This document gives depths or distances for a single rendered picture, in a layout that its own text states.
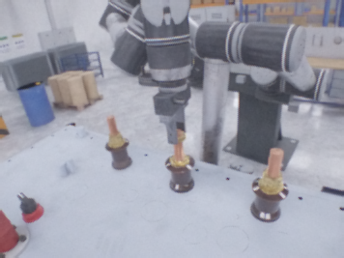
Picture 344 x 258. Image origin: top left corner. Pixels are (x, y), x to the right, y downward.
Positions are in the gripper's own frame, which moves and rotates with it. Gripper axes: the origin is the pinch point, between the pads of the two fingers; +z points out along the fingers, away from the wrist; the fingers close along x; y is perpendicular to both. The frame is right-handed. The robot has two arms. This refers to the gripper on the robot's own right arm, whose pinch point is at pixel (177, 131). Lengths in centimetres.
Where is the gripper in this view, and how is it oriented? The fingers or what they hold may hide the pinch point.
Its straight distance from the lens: 63.1
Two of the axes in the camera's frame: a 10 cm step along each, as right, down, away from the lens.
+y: 8.8, 1.2, -4.6
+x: 4.6, -4.5, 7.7
